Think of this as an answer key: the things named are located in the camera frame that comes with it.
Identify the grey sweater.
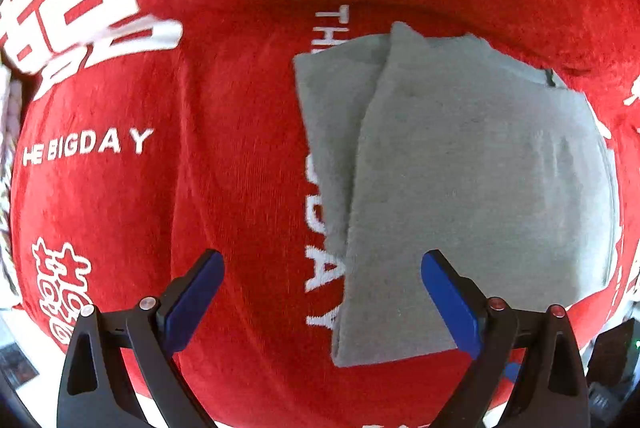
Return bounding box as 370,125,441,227
292,21,618,368

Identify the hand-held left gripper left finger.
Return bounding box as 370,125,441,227
56,249,226,428

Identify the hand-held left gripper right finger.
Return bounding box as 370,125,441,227
421,249,592,428

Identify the grey patterned cloth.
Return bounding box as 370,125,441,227
0,68,27,309

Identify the dark box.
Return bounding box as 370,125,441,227
0,343,39,390

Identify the red printed blanket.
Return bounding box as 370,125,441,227
0,0,640,428

